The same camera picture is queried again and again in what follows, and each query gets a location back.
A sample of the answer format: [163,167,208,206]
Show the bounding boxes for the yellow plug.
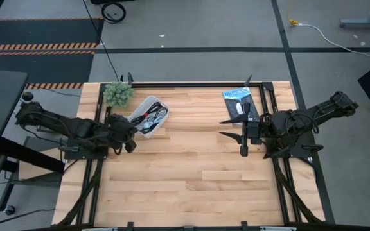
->
[285,12,300,27]

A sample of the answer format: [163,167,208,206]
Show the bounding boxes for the black cable with red strap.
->
[130,101,162,126]

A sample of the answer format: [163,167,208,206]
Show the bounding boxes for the long black floor cable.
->
[82,0,122,81]

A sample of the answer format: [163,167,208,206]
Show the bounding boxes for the black mat with hazard stripes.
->
[0,17,105,91]

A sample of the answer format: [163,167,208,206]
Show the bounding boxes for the black coiled floor cable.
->
[100,1,127,24]

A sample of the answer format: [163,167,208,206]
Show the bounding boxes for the thin black floor cable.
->
[0,207,57,230]

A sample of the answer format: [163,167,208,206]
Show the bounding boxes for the black desk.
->
[0,69,66,219]

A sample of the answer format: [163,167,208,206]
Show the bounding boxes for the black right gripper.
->
[218,101,265,158]

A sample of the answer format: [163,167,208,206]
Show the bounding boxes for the white floor cable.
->
[297,22,370,67]

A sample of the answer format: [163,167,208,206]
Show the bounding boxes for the green artificial plant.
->
[102,81,136,109]

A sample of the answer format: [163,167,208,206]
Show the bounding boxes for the white plastic bin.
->
[127,95,171,139]

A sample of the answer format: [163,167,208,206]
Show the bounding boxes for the grey table leg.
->
[339,0,370,31]

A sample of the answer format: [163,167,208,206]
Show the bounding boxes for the black aluminium table frame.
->
[55,71,337,231]

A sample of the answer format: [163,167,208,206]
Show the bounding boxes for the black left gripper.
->
[107,113,139,154]

